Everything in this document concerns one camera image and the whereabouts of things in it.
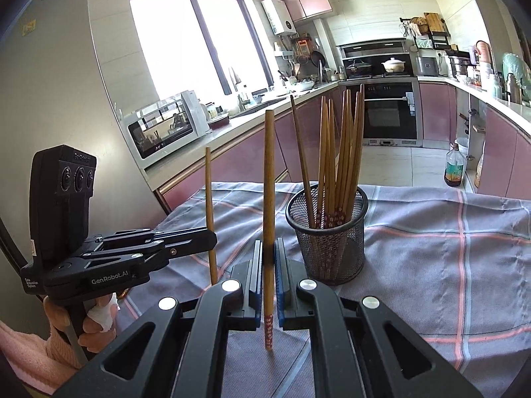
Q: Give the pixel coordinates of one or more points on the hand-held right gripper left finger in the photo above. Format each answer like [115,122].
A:
[258,275]

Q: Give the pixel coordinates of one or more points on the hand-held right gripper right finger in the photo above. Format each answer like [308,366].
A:
[281,284]

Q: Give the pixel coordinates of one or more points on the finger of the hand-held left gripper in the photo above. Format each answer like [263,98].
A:
[186,242]
[128,236]

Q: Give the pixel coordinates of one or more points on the red-tipped wooden chopstick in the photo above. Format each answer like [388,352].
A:
[209,190]
[269,174]

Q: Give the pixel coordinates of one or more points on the black mesh holder cup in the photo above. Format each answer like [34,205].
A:
[332,257]

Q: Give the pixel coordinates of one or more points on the bunch of wooden chopsticks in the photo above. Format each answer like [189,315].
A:
[346,166]

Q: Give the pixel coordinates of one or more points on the person's left forearm pink sleeve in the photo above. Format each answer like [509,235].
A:
[29,352]

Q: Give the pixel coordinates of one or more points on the person's left hand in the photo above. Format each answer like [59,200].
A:
[93,331]

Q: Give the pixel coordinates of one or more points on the white finger bandage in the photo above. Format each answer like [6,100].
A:
[102,316]

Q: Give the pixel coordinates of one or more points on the silver refrigerator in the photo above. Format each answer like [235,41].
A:
[49,103]

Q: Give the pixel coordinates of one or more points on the pink base cabinets long run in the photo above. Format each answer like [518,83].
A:
[240,153]

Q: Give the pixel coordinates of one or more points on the white countertop oven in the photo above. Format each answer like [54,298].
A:
[161,132]

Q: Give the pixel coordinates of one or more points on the grey plaid tablecloth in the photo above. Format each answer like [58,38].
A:
[423,265]

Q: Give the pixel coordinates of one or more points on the steel kitchen faucet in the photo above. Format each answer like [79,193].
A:
[237,89]

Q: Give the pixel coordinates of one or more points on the kitchen window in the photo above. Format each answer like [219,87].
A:
[174,49]

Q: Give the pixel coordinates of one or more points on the white bowl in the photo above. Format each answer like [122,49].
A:
[303,85]

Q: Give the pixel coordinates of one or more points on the black built-in oven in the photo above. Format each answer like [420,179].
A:
[390,120]

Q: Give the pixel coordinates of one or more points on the cooking oil bottle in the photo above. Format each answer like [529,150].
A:
[453,170]

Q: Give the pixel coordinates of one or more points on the black frying pan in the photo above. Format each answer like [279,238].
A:
[318,59]

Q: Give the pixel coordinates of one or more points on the black lidded wok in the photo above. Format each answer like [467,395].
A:
[359,69]

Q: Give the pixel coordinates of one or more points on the white water heater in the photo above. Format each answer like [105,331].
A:
[278,15]

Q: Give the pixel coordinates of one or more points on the white casserole pot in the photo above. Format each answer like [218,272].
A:
[393,65]

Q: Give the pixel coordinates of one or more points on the steel range hood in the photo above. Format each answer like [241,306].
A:
[373,47]

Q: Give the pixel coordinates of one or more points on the pink base cabinets curved run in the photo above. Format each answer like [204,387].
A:
[504,161]

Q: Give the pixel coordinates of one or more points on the steel steamer pot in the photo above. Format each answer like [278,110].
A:
[459,66]

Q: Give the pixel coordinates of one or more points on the black storage rack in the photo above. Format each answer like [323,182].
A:
[431,31]

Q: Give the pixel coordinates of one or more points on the dark thermos flask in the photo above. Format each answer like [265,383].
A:
[514,87]

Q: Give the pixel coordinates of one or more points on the pink kettle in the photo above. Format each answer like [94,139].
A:
[484,56]

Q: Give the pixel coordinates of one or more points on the green covered fan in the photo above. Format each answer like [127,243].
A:
[516,70]

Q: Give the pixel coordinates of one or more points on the pink wall cabinet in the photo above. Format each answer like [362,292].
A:
[309,0]

